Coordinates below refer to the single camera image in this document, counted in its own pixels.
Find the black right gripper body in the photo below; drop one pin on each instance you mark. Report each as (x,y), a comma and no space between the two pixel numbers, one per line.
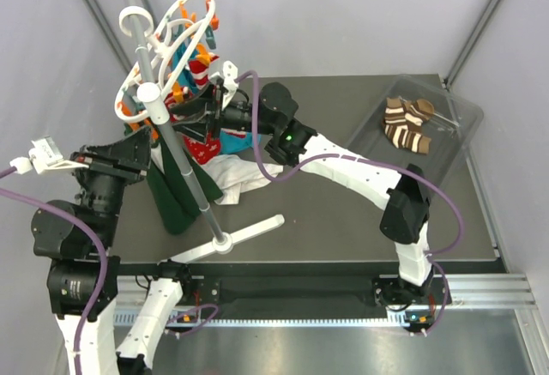
(214,117)

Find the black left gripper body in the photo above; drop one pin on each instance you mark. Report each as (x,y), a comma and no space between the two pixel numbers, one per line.
(84,157)

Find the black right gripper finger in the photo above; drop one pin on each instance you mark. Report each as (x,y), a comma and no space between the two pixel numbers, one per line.
(198,102)
(197,131)

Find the red white striped sock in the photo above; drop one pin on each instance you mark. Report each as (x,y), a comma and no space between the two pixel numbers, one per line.
(199,72)

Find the teal blue cloth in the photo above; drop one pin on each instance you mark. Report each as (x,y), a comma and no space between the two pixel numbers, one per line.
(231,141)

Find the orange clothes peg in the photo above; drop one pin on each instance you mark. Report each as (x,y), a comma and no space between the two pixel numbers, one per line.
(203,55)

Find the white round clip hanger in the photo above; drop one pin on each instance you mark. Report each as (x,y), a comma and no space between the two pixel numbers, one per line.
(161,42)

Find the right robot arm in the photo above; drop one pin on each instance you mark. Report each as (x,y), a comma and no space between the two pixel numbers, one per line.
(402,194)

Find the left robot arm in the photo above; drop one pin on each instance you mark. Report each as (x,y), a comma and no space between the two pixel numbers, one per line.
(83,278)

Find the white cloth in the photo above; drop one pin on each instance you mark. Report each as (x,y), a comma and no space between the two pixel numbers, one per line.
(233,176)

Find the teal green clothes peg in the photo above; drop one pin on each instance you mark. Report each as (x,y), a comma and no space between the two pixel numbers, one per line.
(210,38)

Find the dark green cloth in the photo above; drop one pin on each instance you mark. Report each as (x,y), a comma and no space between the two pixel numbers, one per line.
(177,207)

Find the orange peg on teal cloth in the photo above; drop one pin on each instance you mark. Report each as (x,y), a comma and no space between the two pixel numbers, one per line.
(214,21)

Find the near grey stand pole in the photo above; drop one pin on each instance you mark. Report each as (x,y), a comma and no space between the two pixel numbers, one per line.
(180,143)

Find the near white stand foot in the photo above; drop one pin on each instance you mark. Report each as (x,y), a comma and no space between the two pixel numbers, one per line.
(229,240)

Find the brown striped sock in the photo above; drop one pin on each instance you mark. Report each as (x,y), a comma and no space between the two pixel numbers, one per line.
(403,121)

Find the clear plastic bin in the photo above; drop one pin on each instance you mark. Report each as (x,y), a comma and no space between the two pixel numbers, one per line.
(451,128)

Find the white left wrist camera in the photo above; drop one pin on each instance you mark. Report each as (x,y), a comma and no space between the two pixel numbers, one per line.
(44,156)

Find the aluminium frame rail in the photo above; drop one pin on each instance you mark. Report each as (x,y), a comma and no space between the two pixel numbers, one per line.
(322,301)

